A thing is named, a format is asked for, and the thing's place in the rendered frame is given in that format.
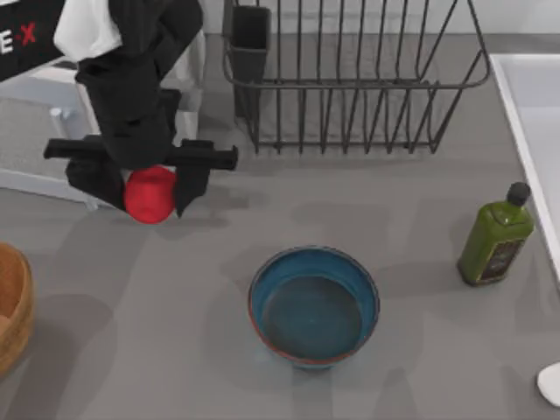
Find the red ball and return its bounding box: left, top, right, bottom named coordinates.
left=123, top=165, right=179, bottom=225

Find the pale grey rounded box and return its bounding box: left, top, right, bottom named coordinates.
left=171, top=31, right=207, bottom=148

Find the pale grey stand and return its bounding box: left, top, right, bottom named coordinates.
left=0, top=59, right=104, bottom=212

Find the dark cutlery holder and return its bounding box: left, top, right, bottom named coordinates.
left=230, top=4, right=272, bottom=119

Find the wooden bowl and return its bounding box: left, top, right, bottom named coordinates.
left=0, top=241, right=36, bottom=378

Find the blue bowl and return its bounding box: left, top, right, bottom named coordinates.
left=248, top=245, right=382, bottom=373

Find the green bottle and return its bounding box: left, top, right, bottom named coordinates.
left=457, top=181, right=536, bottom=288

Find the white sink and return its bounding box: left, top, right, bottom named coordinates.
left=488, top=52, right=560, bottom=295

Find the white rounded object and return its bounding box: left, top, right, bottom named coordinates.
left=536, top=360, right=560, bottom=409

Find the dark wire dish rack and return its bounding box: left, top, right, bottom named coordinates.
left=221, top=0, right=491, bottom=156

